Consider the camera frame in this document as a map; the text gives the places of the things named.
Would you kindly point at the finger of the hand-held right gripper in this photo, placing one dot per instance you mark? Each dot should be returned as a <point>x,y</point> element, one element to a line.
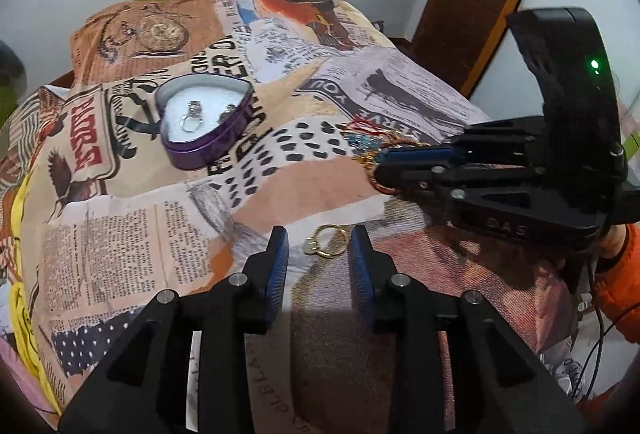
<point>400,176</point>
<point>425,156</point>

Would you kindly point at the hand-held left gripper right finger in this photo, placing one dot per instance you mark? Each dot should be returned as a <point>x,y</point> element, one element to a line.
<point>359,259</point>

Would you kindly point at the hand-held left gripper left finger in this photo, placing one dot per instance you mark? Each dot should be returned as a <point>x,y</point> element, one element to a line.
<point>278,259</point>

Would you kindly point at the purple heart-shaped tin box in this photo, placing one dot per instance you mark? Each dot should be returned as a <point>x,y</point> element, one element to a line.
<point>210,146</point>

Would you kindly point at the person's right forearm orange sleeve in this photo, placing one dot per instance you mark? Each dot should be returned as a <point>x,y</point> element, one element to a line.
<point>620,284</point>

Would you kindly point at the newspaper print blanket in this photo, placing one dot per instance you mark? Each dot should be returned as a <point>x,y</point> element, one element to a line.
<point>150,224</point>

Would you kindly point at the yellow cloth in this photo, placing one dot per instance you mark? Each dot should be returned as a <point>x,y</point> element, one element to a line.
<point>22,314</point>

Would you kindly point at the green object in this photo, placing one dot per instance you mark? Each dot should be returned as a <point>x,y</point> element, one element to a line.
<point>9,78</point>

